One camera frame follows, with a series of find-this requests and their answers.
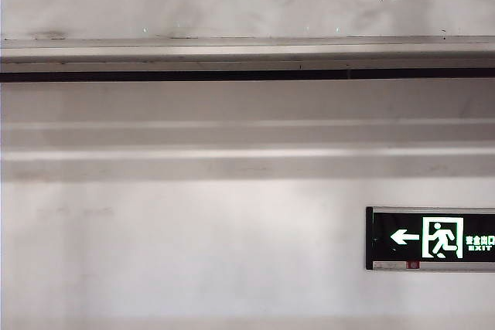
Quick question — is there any grey aluminium whiteboard tray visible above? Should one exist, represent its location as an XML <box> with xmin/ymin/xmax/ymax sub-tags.
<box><xmin>0</xmin><ymin>36</ymin><xmax>495</xmax><ymax>83</ymax></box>

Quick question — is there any black green exit sign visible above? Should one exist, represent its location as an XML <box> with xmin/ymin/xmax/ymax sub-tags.
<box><xmin>364</xmin><ymin>206</ymin><xmax>495</xmax><ymax>272</ymax></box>

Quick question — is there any white whiteboard with aluminium frame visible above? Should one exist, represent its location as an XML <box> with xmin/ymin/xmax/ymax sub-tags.
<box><xmin>0</xmin><ymin>0</ymin><xmax>495</xmax><ymax>42</ymax></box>

